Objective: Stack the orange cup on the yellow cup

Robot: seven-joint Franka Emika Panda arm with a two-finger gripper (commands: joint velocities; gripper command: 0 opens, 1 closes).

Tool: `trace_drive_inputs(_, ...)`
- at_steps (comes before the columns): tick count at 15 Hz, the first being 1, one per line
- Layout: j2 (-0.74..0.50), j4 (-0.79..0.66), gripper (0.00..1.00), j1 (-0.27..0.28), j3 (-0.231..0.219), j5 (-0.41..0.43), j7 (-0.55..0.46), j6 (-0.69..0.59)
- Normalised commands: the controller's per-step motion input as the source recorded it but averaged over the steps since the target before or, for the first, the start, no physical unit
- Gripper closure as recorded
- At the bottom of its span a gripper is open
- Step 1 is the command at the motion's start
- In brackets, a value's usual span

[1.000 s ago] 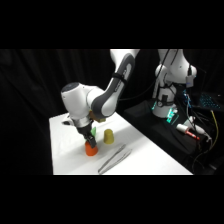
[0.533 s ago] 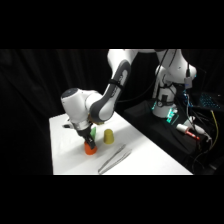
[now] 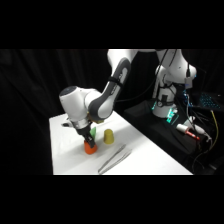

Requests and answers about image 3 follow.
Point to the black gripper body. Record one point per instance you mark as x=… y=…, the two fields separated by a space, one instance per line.
x=81 y=126

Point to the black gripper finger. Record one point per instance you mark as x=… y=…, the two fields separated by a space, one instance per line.
x=93 y=139
x=87 y=139

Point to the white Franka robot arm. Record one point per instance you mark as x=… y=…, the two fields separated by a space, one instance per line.
x=111 y=86

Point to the yellow plastic cup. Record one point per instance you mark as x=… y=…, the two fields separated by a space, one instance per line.
x=109 y=137

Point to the green foam block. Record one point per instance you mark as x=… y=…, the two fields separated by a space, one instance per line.
x=94 y=132

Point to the metal tongs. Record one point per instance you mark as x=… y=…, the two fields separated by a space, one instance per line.
x=113 y=160

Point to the black curtain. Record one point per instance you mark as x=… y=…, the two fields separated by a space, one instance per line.
x=40 y=83

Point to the black robot stand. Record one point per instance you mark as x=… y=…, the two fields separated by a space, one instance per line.
x=153 y=130

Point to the small green light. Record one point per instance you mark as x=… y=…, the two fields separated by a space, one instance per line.
x=172 y=116

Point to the white and red button device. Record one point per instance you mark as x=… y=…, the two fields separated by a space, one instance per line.
x=186 y=130

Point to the black laptop keyboard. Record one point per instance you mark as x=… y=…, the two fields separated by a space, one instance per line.
x=209 y=101

